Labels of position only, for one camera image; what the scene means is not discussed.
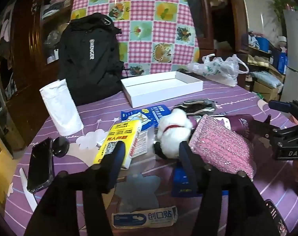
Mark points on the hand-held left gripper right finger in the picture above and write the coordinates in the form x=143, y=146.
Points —
x=188, y=167

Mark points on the dark patterned pouch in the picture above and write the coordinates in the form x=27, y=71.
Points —
x=195, y=107

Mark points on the blue cat printed packet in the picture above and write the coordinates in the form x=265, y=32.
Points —
x=149, y=116

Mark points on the yellow box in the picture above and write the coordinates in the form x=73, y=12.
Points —
x=119, y=135

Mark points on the black backpack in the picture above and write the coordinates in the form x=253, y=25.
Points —
x=90, y=61

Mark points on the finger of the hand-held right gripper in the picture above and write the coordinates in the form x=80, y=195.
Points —
x=263, y=129

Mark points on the grey board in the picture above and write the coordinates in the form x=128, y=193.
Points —
x=295, y=54

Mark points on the cardboard box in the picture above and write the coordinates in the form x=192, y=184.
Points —
x=263, y=91

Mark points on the dark smartphone with icons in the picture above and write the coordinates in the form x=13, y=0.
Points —
x=276, y=216

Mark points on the clear plastic bag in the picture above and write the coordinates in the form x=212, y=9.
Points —
x=215, y=70

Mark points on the small blue box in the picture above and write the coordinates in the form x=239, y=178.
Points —
x=179, y=182

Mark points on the maroon pouch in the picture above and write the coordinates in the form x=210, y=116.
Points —
x=239, y=124

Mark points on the white shallow box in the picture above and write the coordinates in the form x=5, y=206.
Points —
x=161, y=89

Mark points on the purple printed tablecloth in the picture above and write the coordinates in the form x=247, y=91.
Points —
x=237, y=98

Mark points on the dark wooden cabinet with shelves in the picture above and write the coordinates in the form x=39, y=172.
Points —
x=28, y=41

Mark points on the white blue bandage packet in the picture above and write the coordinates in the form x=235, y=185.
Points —
x=144, y=217

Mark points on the pink glitter pouch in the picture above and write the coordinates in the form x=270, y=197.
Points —
x=217, y=147

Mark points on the white plush toy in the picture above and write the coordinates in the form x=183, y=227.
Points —
x=172, y=130

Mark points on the blue storage box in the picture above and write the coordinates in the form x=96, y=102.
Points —
x=282, y=62

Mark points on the white standing pouch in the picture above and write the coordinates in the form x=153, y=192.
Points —
x=60, y=108

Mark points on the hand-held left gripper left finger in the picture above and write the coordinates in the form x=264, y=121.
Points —
x=115, y=163

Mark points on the pink checkered printed cloth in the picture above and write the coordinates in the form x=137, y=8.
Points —
x=149, y=24

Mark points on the brown wooden wardrobe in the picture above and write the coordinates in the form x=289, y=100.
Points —
x=237, y=17

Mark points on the white paper strip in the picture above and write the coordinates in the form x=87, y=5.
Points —
x=27, y=189

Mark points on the round black disc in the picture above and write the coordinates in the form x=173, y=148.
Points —
x=61, y=147

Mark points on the black smartphone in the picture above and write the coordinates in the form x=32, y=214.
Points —
x=39, y=164

